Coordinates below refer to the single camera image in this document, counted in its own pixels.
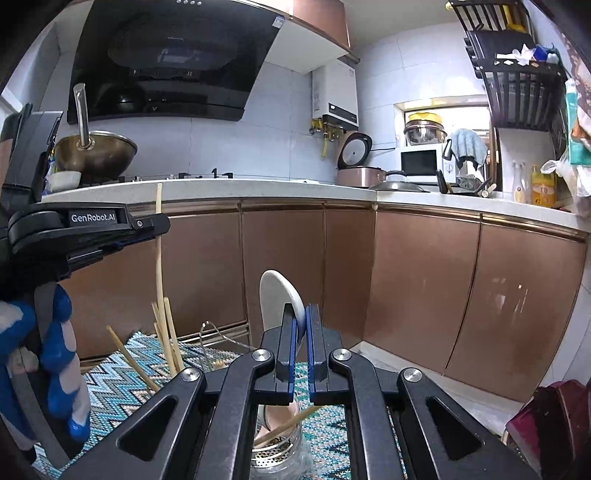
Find copper rice cooker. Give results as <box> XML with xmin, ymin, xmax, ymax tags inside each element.
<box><xmin>336</xmin><ymin>131</ymin><xmax>387</xmax><ymax>188</ymax></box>

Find white ceramic spoon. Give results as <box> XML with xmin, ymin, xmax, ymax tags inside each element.
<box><xmin>259</xmin><ymin>270</ymin><xmax>306</xmax><ymax>352</ymax></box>

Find steel wok with handle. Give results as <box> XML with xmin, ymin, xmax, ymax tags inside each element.
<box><xmin>54</xmin><ymin>83</ymin><xmax>138</xmax><ymax>176</ymax></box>

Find yellow gas hose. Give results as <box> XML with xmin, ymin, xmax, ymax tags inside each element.
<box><xmin>310</xmin><ymin>119</ymin><xmax>345</xmax><ymax>160</ymax></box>

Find black wall shelf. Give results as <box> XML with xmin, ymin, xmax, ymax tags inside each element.
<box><xmin>445</xmin><ymin>0</ymin><xmax>568</xmax><ymax>130</ymax></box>

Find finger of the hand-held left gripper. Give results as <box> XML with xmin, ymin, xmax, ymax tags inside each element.
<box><xmin>55</xmin><ymin>239</ymin><xmax>156</xmax><ymax>280</ymax></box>
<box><xmin>69</xmin><ymin>213</ymin><xmax>171</xmax><ymax>254</ymax></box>

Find zigzag patterned rug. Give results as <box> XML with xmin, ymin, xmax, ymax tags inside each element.
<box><xmin>41</xmin><ymin>330</ymin><xmax>416</xmax><ymax>480</ymax></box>

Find person's left hand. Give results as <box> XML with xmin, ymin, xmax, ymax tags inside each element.
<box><xmin>0</xmin><ymin>284</ymin><xmax>93</xmax><ymax>453</ymax></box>

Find white bowl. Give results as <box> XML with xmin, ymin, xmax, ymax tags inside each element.
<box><xmin>48</xmin><ymin>171</ymin><xmax>83</xmax><ymax>193</ymax></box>

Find black range hood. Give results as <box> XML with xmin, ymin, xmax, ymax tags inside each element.
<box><xmin>67</xmin><ymin>0</ymin><xmax>283</xmax><ymax>124</ymax></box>

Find steel pot with yellow lid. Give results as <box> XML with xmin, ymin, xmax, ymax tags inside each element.
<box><xmin>403</xmin><ymin>112</ymin><xmax>448</xmax><ymax>147</ymax></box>

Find crumpled white bags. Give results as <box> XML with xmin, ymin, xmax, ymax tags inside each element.
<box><xmin>496</xmin><ymin>42</ymin><xmax>561</xmax><ymax>66</ymax></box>

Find clear spray bottle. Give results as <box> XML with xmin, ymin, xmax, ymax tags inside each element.
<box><xmin>510</xmin><ymin>161</ymin><xmax>527</xmax><ymax>204</ymax></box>

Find black dish drainer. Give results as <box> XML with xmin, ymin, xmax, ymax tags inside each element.
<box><xmin>436</xmin><ymin>166</ymin><xmax>497</xmax><ymax>198</ymax></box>

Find hanging plastic bags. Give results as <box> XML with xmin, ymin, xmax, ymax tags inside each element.
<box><xmin>551</xmin><ymin>78</ymin><xmax>591</xmax><ymax>213</ymax></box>

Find perforated steel utensil holder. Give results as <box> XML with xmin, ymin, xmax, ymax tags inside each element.
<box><xmin>252</xmin><ymin>431</ymin><xmax>319</xmax><ymax>480</ymax></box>

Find black gas stove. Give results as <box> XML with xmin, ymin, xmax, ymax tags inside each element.
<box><xmin>81</xmin><ymin>168</ymin><xmax>236</xmax><ymax>188</ymax></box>

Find steel wok lid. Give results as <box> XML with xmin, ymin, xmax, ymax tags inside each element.
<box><xmin>369</xmin><ymin>170</ymin><xmax>430</xmax><ymax>192</ymax></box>

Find white microwave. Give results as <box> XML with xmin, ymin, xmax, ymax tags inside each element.
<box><xmin>399</xmin><ymin>144</ymin><xmax>446</xmax><ymax>177</ymax></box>

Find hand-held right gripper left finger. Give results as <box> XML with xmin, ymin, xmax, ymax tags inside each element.
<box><xmin>60</xmin><ymin>302</ymin><xmax>298</xmax><ymax>480</ymax></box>

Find copper base cabinets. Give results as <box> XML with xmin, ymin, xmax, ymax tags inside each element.
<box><xmin>60</xmin><ymin>196</ymin><xmax>591</xmax><ymax>402</ymax></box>

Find yellow detergent bottle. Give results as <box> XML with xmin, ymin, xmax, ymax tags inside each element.
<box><xmin>529</xmin><ymin>165</ymin><xmax>557</xmax><ymax>208</ymax></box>

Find dark red bag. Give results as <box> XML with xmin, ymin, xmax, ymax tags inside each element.
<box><xmin>505</xmin><ymin>381</ymin><xmax>591</xmax><ymax>462</ymax></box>

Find white water heater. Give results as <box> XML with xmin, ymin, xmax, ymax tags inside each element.
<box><xmin>311</xmin><ymin>58</ymin><xmax>360</xmax><ymax>127</ymax></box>

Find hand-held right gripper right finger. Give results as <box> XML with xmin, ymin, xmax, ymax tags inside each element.
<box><xmin>307</xmin><ymin>302</ymin><xmax>541</xmax><ymax>480</ymax></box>

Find light blue towel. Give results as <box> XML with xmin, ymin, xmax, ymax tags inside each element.
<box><xmin>445</xmin><ymin>128</ymin><xmax>489</xmax><ymax>169</ymax></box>

